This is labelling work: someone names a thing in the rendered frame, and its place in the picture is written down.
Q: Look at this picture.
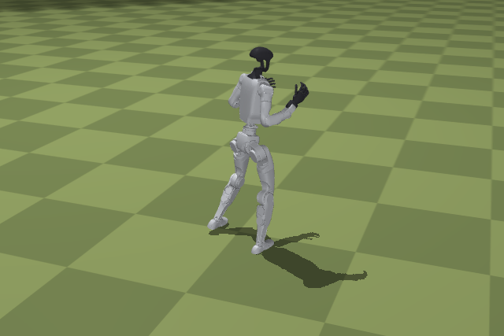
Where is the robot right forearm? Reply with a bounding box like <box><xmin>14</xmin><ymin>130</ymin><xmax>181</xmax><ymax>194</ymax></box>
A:
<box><xmin>265</xmin><ymin>104</ymin><xmax>296</xmax><ymax>126</ymax></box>

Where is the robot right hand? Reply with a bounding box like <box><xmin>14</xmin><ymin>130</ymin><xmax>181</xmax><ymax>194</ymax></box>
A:
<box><xmin>286</xmin><ymin>82</ymin><xmax>309</xmax><ymax>108</ymax></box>

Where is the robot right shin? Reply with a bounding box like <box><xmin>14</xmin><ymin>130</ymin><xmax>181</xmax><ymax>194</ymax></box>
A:
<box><xmin>256</xmin><ymin>193</ymin><xmax>274</xmax><ymax>246</ymax></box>

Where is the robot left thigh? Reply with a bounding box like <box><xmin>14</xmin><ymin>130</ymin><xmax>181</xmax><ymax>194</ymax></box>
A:
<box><xmin>230</xmin><ymin>138</ymin><xmax>250</xmax><ymax>188</ymax></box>

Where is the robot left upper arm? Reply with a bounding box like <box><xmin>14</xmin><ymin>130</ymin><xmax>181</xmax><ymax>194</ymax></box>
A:
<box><xmin>228</xmin><ymin>73</ymin><xmax>246</xmax><ymax>109</ymax></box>

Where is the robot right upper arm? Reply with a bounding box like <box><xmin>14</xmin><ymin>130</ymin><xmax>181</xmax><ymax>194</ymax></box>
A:
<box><xmin>258</xmin><ymin>83</ymin><xmax>273</xmax><ymax>127</ymax></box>

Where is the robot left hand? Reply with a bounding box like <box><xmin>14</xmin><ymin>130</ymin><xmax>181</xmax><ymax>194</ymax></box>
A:
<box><xmin>265</xmin><ymin>78</ymin><xmax>275</xmax><ymax>88</ymax></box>

